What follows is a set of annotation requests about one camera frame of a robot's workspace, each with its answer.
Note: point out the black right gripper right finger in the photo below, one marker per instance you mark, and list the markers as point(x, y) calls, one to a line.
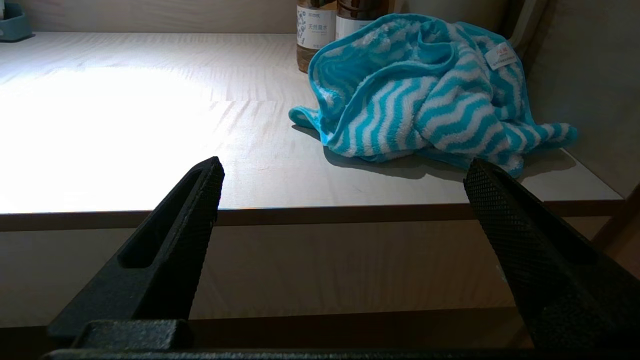
point(550, 270)

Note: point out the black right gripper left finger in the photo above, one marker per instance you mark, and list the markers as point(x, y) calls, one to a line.
point(165, 250)

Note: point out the blue white striped cloth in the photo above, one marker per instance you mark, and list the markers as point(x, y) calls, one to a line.
point(425, 95)

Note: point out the clear bottle yellow tea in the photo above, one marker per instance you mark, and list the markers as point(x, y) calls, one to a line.
point(315, 35)

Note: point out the small grey tray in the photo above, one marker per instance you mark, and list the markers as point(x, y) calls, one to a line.
point(15, 27)

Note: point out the dark tea bottle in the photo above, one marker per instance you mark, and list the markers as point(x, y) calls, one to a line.
point(360, 15)

